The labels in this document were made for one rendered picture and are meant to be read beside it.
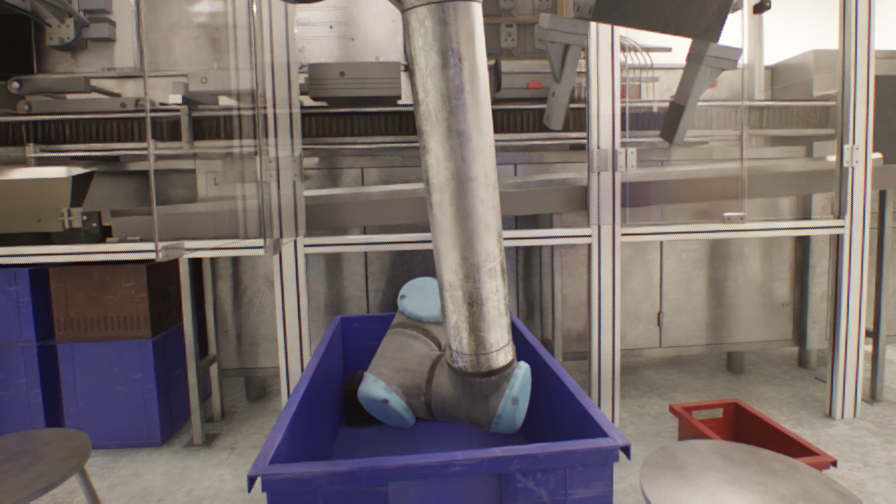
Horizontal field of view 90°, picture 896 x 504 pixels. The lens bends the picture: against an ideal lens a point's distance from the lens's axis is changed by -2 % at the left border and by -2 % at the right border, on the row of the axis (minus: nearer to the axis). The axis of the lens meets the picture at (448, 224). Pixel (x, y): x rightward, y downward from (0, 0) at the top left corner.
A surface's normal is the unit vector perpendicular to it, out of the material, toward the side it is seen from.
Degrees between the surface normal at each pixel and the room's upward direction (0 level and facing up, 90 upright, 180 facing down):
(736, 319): 90
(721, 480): 0
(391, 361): 39
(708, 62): 113
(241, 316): 90
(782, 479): 0
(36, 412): 90
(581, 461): 90
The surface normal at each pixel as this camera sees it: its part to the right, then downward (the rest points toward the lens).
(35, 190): 0.06, -0.12
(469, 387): -0.37, 0.29
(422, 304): 0.07, -0.78
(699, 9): 0.11, 0.46
